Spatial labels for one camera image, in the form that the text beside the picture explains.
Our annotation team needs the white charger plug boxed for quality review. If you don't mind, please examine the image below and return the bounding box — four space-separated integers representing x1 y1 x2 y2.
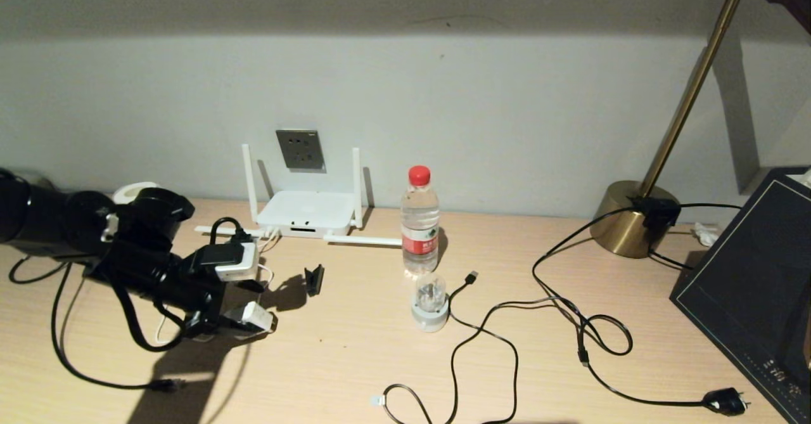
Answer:
190 241 259 283

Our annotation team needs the white router with antennas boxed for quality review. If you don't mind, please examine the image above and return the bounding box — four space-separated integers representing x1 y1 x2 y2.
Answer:
193 144 403 247

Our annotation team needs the small black clip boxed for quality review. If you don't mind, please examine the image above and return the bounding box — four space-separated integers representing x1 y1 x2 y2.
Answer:
304 264 325 297

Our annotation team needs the white tape roll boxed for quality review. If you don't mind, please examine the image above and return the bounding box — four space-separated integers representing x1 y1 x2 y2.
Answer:
113 182 159 204

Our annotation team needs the red capped water bottle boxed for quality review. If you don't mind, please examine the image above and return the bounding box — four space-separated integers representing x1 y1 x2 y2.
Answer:
400 165 440 276

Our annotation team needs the clear dome grey base gadget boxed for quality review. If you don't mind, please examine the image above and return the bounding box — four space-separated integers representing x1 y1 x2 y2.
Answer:
411 273 450 333

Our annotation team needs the gold desk lamp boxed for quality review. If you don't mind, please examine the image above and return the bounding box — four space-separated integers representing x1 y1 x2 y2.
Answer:
591 0 811 259

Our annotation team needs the black box on lamp base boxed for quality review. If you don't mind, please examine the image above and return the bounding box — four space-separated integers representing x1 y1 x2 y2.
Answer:
630 197 682 229

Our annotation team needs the crumpled white tissue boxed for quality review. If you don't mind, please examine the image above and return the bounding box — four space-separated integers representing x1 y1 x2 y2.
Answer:
693 222 720 248

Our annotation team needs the grey wall socket plate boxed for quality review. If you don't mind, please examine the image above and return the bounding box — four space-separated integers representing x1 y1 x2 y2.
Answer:
276 130 326 172

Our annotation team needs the black cable with white tip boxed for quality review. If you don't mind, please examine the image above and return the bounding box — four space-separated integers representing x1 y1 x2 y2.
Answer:
371 383 438 424

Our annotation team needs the black USB cable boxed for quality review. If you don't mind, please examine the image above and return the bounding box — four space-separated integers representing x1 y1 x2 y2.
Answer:
445 271 591 424

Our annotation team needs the thin black lamp cable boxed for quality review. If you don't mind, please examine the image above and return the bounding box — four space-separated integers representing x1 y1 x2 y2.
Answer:
648 202 743 273

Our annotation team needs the black two-pin power cable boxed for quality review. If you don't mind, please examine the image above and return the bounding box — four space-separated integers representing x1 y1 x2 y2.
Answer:
532 205 752 417

